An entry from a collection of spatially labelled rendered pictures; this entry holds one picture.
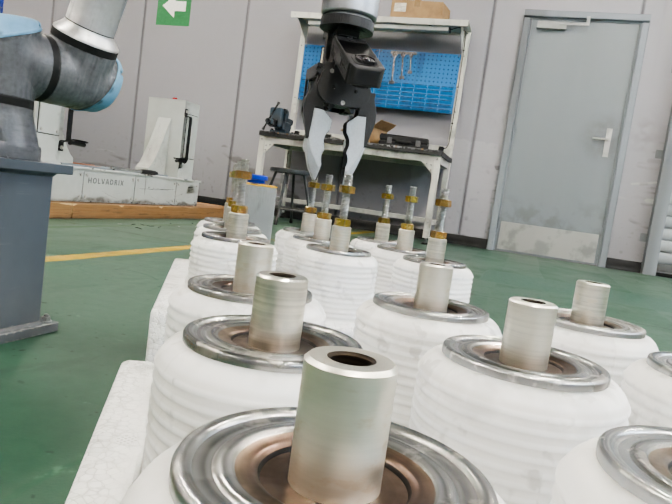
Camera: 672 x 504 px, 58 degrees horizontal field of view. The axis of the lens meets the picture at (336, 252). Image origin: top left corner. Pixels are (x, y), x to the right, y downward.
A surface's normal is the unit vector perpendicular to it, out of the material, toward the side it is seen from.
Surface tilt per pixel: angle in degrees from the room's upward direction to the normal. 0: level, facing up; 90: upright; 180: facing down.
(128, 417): 0
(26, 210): 90
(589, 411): 58
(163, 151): 90
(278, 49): 90
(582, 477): 43
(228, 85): 90
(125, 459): 0
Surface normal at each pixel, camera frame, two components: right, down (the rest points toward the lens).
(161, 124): -0.22, -0.32
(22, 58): 0.84, 0.17
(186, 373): -0.40, -0.53
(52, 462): 0.14, -0.99
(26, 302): 0.94, 0.16
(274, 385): 0.15, -0.65
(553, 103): -0.30, 0.05
